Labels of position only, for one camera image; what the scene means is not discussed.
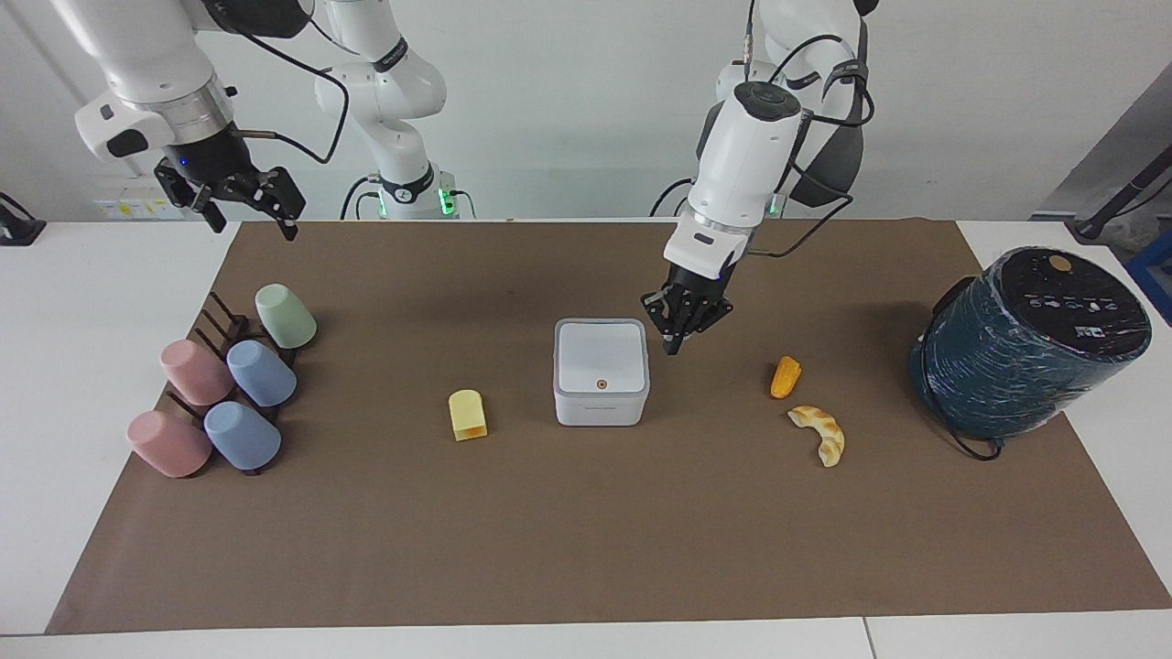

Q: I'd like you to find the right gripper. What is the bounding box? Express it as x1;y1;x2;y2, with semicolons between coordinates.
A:
153;122;307;243

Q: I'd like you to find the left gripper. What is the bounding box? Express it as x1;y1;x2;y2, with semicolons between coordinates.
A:
641;263;734;357

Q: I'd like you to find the white square lidded bin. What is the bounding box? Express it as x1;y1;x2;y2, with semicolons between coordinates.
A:
553;318;652;427

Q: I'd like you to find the dark brown cup rack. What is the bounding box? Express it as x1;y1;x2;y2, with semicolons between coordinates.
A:
168;290;300;478

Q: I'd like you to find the green cup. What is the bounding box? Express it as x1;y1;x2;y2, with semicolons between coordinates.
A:
255;283;319;351

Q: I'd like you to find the croissant toy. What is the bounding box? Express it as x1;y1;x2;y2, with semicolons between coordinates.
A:
787;405;846;469

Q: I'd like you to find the blue cup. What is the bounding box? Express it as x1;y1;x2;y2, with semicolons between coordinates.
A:
202;401;283;472
226;339;298;408

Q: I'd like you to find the pink cup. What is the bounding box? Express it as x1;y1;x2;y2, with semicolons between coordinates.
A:
126;410;214;480
159;339;235;407

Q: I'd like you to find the black stand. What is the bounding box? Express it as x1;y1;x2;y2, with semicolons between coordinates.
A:
1069;145;1172;244
0;190;48;247

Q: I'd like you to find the yellow block toy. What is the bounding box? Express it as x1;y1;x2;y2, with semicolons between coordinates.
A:
448;389;490;443

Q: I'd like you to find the dark teal wrapped cylinder appliance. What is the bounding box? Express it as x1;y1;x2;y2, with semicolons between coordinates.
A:
908;244;1154;441

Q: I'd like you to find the black cable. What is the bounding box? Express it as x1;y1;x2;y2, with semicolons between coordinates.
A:
737;0;876;259
197;0;353;167
340;174;383;221
649;178;699;219

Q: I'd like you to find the black appliance cord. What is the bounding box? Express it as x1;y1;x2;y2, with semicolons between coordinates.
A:
914;275;1005;462

